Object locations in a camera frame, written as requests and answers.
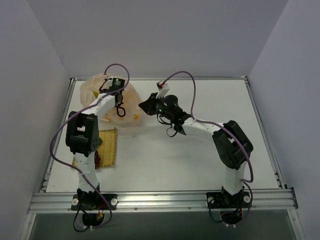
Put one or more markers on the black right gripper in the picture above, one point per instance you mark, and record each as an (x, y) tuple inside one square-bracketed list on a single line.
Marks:
[(151, 103)]

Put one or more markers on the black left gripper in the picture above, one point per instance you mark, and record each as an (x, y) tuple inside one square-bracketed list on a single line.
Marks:
[(119, 100)]

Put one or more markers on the banana print plastic bag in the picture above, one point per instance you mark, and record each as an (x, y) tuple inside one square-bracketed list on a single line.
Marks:
[(133, 114)]

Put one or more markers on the green fake fruit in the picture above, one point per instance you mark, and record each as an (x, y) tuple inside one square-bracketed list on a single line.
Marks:
[(100, 141)]

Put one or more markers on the dark red fake grapes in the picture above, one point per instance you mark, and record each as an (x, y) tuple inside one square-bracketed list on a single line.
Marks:
[(97, 160)]

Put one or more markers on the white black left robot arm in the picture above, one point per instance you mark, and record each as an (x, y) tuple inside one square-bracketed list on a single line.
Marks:
[(82, 133)]

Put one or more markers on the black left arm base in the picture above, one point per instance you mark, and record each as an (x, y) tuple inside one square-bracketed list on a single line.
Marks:
[(92, 211)]

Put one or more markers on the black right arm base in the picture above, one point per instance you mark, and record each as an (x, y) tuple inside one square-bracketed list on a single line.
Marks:
[(230, 206)]

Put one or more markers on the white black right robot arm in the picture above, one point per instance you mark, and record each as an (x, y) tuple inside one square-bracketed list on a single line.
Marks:
[(232, 145)]

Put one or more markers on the yellow woven placemat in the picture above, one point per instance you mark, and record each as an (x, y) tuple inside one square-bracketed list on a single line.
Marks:
[(108, 149)]

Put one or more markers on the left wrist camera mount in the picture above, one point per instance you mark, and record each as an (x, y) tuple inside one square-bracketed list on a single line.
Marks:
[(108, 79)]

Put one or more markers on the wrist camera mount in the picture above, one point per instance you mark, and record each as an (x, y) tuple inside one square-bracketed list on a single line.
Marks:
[(163, 89), (108, 79)]

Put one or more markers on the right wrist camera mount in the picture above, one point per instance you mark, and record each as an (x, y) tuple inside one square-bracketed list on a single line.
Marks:
[(163, 89)]

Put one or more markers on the front aluminium mounting rail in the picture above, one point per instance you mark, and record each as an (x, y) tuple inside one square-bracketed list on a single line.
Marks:
[(162, 201)]

